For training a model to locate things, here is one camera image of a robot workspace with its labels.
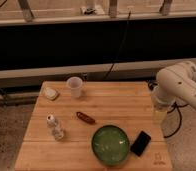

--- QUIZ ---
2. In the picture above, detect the black hanging cable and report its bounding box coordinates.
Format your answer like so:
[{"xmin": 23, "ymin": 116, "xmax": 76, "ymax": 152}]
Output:
[{"xmin": 102, "ymin": 10, "xmax": 132, "ymax": 81}]

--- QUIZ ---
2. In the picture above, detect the black cable by table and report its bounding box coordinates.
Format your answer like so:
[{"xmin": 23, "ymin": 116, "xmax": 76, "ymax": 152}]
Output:
[{"xmin": 163, "ymin": 102, "xmax": 190, "ymax": 139}]

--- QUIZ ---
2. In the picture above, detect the brown oblong object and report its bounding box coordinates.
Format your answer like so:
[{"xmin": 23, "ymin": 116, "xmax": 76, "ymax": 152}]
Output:
[{"xmin": 76, "ymin": 112, "xmax": 96, "ymax": 124}]

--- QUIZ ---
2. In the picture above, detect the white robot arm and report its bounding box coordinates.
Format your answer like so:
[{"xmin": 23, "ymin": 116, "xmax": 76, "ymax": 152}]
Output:
[{"xmin": 151, "ymin": 61, "xmax": 196, "ymax": 124}]

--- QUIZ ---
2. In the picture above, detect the black smartphone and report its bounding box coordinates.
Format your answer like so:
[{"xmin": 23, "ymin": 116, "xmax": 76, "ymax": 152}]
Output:
[{"xmin": 130, "ymin": 131, "xmax": 151, "ymax": 157}]

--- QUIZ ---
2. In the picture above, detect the white plastic cup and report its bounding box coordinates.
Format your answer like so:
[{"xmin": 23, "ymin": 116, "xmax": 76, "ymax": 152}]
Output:
[{"xmin": 66, "ymin": 77, "xmax": 83, "ymax": 98}]

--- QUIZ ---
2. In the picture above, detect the green bowl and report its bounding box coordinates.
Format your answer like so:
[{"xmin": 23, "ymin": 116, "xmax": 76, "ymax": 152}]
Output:
[{"xmin": 91, "ymin": 125, "xmax": 130, "ymax": 166}]

